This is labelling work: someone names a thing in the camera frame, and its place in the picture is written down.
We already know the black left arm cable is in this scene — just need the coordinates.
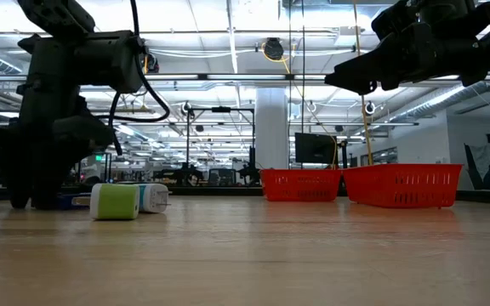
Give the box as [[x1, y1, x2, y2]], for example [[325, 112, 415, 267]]
[[95, 0, 172, 156]]

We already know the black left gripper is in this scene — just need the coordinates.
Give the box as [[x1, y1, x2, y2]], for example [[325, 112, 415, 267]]
[[0, 84, 114, 210]]

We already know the red slotted plastic basket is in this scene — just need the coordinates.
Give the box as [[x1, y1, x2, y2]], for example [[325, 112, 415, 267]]
[[341, 163, 464, 210], [259, 168, 343, 203]]

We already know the long LED light bar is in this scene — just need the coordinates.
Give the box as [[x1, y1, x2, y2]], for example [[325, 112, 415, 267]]
[[0, 73, 490, 82]]

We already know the black metal station frame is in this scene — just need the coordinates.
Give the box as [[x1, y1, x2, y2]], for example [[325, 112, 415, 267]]
[[185, 106, 257, 187]]

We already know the thin black hanging cable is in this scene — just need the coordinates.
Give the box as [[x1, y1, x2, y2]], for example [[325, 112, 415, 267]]
[[288, 0, 293, 169], [300, 0, 306, 169]]

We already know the yellow hanging rope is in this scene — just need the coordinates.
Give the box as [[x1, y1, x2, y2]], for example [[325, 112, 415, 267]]
[[352, 0, 374, 167]]

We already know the black stand pole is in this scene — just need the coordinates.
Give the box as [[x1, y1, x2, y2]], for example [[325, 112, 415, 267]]
[[337, 139, 350, 191]]

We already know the white building column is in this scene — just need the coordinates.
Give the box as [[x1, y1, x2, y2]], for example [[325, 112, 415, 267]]
[[255, 87, 289, 171]]

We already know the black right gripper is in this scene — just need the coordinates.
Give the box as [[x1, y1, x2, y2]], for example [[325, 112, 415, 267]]
[[324, 0, 490, 95]]

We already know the teal white wall charger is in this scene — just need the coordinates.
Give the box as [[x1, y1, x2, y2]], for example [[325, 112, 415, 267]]
[[136, 182, 173, 214]]

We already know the silver ventilation duct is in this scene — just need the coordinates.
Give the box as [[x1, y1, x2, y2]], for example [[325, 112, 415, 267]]
[[388, 82, 481, 123]]

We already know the green white wall charger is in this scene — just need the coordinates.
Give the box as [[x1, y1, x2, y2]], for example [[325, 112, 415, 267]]
[[71, 182, 140, 221]]

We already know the black monitor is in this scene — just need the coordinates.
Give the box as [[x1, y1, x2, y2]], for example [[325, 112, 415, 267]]
[[294, 132, 337, 165]]

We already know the black ceiling cable reel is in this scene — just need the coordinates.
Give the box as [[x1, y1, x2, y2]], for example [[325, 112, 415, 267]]
[[145, 53, 160, 74], [264, 37, 285, 61]]

